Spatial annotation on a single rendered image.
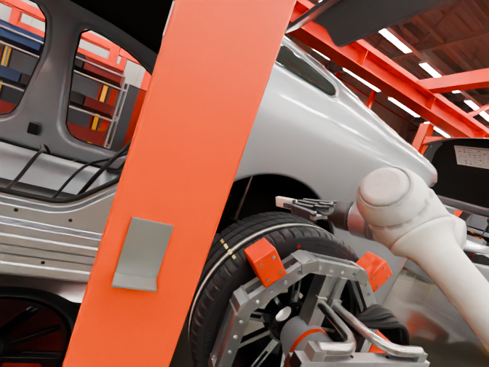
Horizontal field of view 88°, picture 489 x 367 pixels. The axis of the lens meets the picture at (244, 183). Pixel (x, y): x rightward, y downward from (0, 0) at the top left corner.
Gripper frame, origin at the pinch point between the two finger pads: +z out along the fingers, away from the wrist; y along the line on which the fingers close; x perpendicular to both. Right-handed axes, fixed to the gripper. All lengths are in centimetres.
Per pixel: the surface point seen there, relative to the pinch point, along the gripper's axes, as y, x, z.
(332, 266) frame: 2.3, -17.2, -14.0
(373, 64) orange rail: 339, 88, 95
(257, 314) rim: -11.7, -34.4, 4.1
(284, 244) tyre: -4.2, -11.4, -1.9
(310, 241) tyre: 4.1, -12.7, -5.7
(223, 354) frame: -28.7, -33.4, 0.4
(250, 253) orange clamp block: -17.4, -9.1, -0.8
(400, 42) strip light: 570, 156, 126
